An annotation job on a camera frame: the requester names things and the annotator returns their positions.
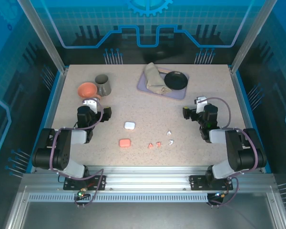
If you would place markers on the white earbud charging case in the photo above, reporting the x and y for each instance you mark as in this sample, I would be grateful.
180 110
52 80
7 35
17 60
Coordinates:
129 125

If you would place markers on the lavender plastic tray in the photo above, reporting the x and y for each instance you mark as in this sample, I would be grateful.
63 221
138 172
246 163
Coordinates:
178 94

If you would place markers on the orange ceramic mug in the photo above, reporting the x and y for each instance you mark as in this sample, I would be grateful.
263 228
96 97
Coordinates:
87 90

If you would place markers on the black round plate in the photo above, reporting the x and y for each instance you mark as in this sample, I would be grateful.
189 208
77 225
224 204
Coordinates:
176 80

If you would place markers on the aluminium frame post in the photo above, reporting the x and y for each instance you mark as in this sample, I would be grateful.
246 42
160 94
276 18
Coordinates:
252 35
45 35

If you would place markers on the aluminium table side rail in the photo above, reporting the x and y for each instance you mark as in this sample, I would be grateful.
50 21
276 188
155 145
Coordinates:
238 90
58 90

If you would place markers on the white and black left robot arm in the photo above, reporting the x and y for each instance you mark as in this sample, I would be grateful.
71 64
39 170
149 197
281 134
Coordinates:
64 148

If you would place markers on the small LED electronics board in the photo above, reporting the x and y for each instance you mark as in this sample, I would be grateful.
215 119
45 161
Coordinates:
220 194
82 193

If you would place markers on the pink earbud charging case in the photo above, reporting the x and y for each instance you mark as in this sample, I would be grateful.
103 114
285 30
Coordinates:
124 143

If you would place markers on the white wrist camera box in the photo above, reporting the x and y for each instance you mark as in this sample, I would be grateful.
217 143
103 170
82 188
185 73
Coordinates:
90 103
201 102

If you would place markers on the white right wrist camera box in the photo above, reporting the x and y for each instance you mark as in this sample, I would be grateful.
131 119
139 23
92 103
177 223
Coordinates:
201 102

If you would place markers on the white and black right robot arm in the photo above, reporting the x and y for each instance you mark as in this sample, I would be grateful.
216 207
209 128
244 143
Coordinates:
233 148

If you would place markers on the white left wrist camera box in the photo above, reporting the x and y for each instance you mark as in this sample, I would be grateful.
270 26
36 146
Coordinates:
90 103

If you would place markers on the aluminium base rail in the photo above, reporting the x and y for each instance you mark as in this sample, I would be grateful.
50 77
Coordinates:
145 179

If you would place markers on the grey metal mug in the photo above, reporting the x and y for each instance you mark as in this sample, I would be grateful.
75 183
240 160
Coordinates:
105 88

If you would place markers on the beige folded cloth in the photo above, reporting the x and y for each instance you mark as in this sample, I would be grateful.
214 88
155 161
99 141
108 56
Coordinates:
153 78

